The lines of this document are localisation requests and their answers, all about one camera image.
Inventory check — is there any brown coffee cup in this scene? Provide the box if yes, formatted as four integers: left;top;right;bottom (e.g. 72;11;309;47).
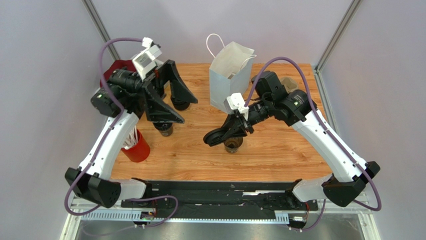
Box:
223;136;244;154

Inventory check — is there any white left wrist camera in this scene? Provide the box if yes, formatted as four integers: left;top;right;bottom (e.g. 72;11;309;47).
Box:
131;37;162;80

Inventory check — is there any white paper bag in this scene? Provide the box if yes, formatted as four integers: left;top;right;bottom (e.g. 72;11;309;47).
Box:
206;33;257;112

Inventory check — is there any stack of black cups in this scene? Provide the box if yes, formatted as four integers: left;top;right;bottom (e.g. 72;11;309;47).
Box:
153;122;173;137

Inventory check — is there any brown pulp cup carrier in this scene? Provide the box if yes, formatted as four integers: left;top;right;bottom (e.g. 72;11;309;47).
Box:
280;77;299;94

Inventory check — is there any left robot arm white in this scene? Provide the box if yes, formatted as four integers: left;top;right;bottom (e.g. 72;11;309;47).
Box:
64;59;198;208

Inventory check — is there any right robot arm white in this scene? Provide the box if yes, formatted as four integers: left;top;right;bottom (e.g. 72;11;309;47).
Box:
203;71;380;208

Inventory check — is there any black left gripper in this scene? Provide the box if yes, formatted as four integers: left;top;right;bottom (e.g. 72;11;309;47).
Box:
108;60;197;123

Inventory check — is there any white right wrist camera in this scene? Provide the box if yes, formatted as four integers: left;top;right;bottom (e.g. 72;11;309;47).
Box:
223;92;249;120

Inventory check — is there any dark red bucket hat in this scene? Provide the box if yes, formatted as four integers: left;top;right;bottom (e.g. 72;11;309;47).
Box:
103;59;136;81

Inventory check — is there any red cup with straws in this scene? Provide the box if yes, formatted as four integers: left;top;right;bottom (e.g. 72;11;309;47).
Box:
121;128;151;163

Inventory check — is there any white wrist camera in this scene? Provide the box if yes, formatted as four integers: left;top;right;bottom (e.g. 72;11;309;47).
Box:
223;92;249;120
131;37;162;80

